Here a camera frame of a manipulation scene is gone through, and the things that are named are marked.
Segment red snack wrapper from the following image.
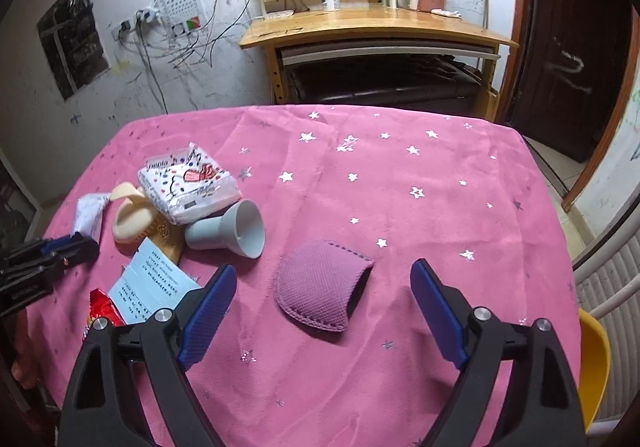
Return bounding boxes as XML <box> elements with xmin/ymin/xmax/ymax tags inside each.
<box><xmin>84</xmin><ymin>289</ymin><xmax>126</xmax><ymax>337</ymax></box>

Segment beige sponge puff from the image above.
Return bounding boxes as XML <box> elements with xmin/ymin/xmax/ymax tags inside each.
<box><xmin>110</xmin><ymin>182</ymin><xmax>160</xmax><ymax>245</ymax></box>

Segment white metal chair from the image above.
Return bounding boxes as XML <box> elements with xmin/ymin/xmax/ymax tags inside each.
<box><xmin>581</xmin><ymin>276</ymin><xmax>639</xmax><ymax>437</ymax></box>

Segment tangled wall cables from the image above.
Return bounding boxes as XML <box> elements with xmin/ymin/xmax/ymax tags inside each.
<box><xmin>117</xmin><ymin>0</ymin><xmax>292</xmax><ymax>116</ymax></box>

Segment grey foil wrapper pack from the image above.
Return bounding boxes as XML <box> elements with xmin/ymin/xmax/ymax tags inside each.
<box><xmin>73</xmin><ymin>193</ymin><xmax>110</xmax><ymax>242</ymax></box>

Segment white printed paper leaflet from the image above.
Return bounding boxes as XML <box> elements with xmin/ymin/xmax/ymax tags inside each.
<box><xmin>107</xmin><ymin>238</ymin><xmax>200</xmax><ymax>325</ymax></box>

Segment yellow plastic trash bin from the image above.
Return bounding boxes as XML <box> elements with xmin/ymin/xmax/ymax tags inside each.
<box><xmin>578</xmin><ymin>308</ymin><xmax>612</xmax><ymax>431</ymax></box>

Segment white printed tissue pack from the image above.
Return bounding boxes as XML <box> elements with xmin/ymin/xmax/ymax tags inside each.
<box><xmin>138</xmin><ymin>143</ymin><xmax>242</xmax><ymax>225</ymax></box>

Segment white louvered cabinet door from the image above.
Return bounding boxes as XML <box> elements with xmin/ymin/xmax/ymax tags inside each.
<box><xmin>574</xmin><ymin>192</ymin><xmax>639</xmax><ymax>434</ymax></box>

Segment wooden desk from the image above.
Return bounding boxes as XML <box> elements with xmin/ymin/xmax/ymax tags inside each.
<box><xmin>240</xmin><ymin>6</ymin><xmax>518</xmax><ymax>121</ymax></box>

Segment dark wooden door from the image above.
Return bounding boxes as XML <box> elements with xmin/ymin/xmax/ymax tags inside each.
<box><xmin>497</xmin><ymin>0</ymin><xmax>634</xmax><ymax>162</ymax></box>

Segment grey plastic funnel cup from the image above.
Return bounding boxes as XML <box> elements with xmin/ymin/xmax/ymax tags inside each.
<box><xmin>184</xmin><ymin>200</ymin><xmax>266</xmax><ymax>259</ymax></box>

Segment purple mesh pouch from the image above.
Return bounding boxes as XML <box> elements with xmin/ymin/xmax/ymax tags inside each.
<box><xmin>273</xmin><ymin>240</ymin><xmax>374</xmax><ymax>333</ymax></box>

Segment white power strip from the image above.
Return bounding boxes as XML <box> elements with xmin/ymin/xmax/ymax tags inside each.
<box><xmin>111</xmin><ymin>7</ymin><xmax>160</xmax><ymax>41</ymax></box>

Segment white jar green lid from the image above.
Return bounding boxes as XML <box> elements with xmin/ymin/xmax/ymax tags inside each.
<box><xmin>320</xmin><ymin>0</ymin><xmax>341</xmax><ymax>12</ymax></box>

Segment pink star tablecloth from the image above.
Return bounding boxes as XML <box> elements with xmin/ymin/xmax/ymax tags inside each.
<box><xmin>47</xmin><ymin>106</ymin><xmax>580</xmax><ymax>446</ymax></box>

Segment person's hand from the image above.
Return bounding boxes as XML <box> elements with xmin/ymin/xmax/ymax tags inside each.
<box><xmin>11</xmin><ymin>309</ymin><xmax>40</xmax><ymax>389</ymax></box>

